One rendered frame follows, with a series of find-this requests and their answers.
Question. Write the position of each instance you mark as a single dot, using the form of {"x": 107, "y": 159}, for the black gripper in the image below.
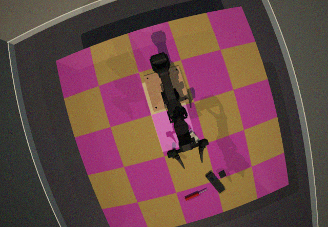
{"x": 201, "y": 144}

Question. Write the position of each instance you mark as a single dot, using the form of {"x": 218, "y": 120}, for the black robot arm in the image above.
{"x": 160, "y": 64}

